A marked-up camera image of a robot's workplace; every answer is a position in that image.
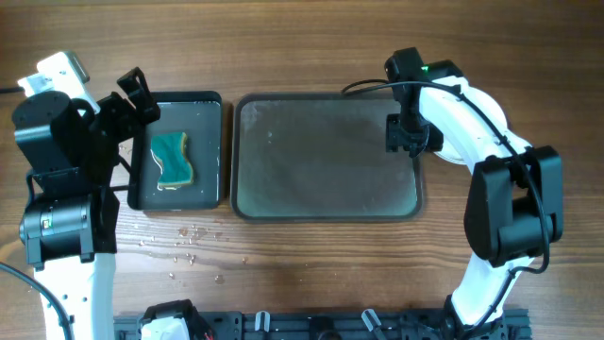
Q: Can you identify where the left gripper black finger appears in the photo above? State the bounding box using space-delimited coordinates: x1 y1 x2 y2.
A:
117 67 160 125
92 92 143 142

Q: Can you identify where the green yellow sponge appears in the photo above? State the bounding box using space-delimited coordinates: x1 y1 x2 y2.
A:
150 131 194 190

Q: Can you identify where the white plate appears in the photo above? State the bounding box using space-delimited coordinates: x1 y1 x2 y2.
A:
431 87 509 171

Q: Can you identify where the large dark brown tray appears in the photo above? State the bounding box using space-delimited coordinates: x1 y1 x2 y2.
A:
230 93 424 223

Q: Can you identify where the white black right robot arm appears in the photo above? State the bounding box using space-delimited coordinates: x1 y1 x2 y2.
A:
384 47 563 339

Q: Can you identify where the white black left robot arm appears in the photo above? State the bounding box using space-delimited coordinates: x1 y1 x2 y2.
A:
12 68 160 339

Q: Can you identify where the small black tray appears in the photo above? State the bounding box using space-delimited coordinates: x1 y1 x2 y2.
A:
127 91 223 211

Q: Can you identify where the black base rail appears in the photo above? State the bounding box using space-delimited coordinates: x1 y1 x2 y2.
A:
111 299 532 340

